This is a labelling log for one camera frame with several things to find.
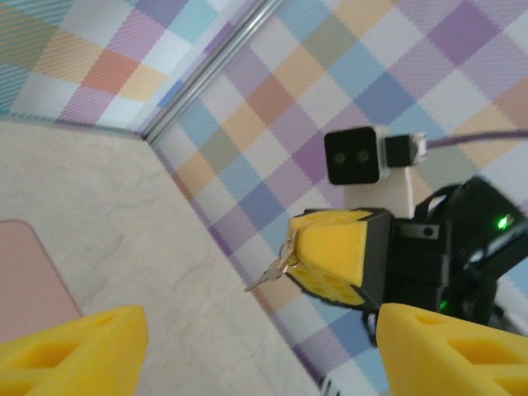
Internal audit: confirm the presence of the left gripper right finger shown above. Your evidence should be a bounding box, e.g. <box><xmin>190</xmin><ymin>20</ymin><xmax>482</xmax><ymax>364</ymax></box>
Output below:
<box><xmin>376</xmin><ymin>302</ymin><xmax>528</xmax><ymax>396</ymax></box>

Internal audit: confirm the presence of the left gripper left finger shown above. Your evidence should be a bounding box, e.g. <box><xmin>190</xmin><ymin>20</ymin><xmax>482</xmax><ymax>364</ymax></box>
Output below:
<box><xmin>0</xmin><ymin>304</ymin><xmax>149</xmax><ymax>396</ymax></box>

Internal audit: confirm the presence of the silver key ring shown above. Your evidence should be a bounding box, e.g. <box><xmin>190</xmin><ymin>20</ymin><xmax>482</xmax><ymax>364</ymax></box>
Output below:
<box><xmin>279</xmin><ymin>229</ymin><xmax>300</xmax><ymax>271</ymax></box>

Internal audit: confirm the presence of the small silver key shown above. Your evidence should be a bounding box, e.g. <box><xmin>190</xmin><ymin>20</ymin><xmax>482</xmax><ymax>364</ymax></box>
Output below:
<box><xmin>243</xmin><ymin>263</ymin><xmax>286</xmax><ymax>293</ymax></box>

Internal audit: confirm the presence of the pink illustrated tin box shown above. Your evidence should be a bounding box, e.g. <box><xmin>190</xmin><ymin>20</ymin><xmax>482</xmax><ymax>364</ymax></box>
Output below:
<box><xmin>0</xmin><ymin>219</ymin><xmax>83</xmax><ymax>333</ymax></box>

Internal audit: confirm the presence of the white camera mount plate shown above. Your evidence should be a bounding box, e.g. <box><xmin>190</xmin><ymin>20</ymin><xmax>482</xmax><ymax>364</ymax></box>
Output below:
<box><xmin>345</xmin><ymin>164</ymin><xmax>415</xmax><ymax>220</ymax></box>

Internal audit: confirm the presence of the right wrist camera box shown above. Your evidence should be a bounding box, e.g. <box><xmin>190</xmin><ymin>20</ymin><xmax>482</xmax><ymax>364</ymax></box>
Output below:
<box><xmin>323</xmin><ymin>126</ymin><xmax>392</xmax><ymax>186</ymax></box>

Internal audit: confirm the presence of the aluminium frame post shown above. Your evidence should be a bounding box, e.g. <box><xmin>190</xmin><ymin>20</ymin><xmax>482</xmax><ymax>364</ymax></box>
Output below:
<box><xmin>139</xmin><ymin>0</ymin><xmax>285</xmax><ymax>145</ymax></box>

